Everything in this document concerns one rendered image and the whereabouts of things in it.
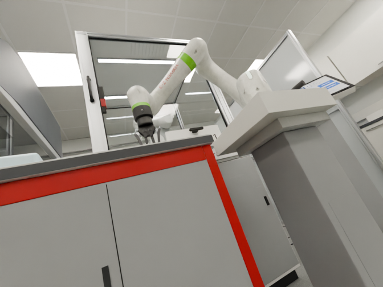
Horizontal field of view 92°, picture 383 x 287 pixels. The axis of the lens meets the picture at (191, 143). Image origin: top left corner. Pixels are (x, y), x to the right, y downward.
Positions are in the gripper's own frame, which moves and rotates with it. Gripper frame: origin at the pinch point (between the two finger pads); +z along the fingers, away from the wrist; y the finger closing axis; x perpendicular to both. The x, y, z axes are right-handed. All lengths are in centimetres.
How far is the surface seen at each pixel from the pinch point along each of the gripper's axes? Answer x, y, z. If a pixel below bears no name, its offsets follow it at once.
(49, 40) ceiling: -87, 75, -197
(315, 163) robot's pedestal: 26, -53, 26
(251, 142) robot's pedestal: 15.6, -39.4, 9.5
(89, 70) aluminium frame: -21, 25, -77
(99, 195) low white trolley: 37.2, 15.3, 17.7
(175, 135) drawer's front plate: 4.3, -11.9, -6.5
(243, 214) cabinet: -34, -45, 39
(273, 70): -80, -175, -100
